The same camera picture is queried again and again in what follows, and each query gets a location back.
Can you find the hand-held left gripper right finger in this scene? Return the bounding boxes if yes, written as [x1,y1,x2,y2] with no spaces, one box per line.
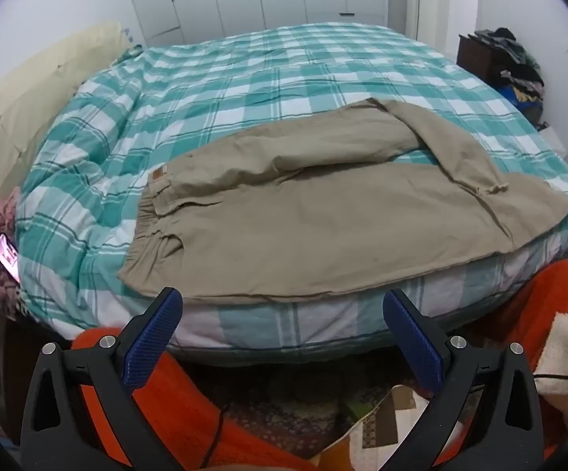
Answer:
[382,288,544,471]

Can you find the teal plaid bed duvet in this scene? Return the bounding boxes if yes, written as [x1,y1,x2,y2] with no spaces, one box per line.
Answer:
[14,22,568,354]

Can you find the orange fleece blanket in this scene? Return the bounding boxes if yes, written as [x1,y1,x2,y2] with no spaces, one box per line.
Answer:
[71,257,568,471]

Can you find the cream pillow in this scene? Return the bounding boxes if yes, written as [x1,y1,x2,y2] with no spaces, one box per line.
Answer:
[0,20,129,229]

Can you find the dark patterned rug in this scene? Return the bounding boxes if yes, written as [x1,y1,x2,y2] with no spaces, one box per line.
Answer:
[178,348,415,455]

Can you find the smartphone with lit screen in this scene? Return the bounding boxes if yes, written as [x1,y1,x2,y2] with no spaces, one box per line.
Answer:
[0,233,21,285]

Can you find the dark wooden cabinet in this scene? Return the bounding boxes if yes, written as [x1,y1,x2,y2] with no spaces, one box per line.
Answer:
[457,33,499,84]

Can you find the pile of dark clothes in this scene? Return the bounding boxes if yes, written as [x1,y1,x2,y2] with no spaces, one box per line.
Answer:
[475,27,550,131]

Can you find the patchwork cloth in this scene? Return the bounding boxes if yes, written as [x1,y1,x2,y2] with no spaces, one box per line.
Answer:
[320,383,464,471]

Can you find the khaki pants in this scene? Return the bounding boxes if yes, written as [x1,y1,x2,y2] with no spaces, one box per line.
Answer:
[117,98,568,303]

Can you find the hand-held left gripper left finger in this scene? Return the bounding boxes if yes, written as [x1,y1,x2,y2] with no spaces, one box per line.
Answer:
[19,287,184,471]

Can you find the white door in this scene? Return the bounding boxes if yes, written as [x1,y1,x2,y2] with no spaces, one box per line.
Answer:
[403,0,423,41]

